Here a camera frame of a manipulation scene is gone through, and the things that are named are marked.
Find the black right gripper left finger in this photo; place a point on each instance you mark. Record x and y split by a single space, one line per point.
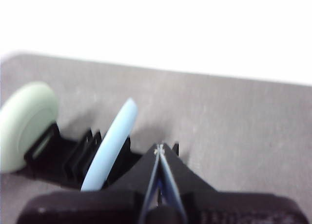
97 207

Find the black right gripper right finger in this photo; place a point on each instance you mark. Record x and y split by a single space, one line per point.
219 207

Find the blue round plate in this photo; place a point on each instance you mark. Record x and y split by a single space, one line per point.
109 148

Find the pale green round plate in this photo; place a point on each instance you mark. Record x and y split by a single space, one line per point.
24 126

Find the black plastic plate rack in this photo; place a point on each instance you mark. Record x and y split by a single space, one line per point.
63 160

